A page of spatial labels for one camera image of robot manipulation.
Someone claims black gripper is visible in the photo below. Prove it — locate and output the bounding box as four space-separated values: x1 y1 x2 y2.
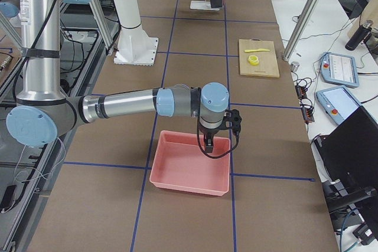
197 122 220 153

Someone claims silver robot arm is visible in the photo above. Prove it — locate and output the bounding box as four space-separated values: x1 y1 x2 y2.
6 0 233 156

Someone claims black water bottle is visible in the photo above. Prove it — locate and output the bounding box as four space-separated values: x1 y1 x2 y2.
345 19 373 51

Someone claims pink plastic bin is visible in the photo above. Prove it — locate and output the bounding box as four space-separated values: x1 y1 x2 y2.
149 130 230 196

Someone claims white rectangular tray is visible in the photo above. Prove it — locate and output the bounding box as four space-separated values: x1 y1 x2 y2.
190 1 220 11

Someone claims yellow plastic knife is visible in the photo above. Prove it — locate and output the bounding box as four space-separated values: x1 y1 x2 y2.
244 48 271 53

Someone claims yellow lemon slice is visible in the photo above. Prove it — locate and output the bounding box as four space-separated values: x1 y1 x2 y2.
247 55 259 66

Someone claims wooden cutting board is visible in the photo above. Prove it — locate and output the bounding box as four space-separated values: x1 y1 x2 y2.
239 39 280 78

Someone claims lower blue teach pendant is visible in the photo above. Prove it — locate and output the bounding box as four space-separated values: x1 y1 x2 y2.
315 85 361 125

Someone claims blue teach pendant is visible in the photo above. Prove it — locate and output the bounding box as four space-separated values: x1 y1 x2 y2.
320 53 360 88
315 85 361 125

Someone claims black laptop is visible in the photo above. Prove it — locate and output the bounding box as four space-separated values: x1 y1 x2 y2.
315 106 377 188

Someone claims upper blue teach pendant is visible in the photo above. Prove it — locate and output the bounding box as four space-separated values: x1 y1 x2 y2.
320 53 360 88

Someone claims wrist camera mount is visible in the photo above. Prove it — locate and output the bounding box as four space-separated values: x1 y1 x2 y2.
219 109 242 137

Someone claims aluminium frame post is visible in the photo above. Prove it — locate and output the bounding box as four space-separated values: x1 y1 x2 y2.
282 0 319 61

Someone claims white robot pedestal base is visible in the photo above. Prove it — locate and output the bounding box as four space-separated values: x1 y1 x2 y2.
113 0 159 66

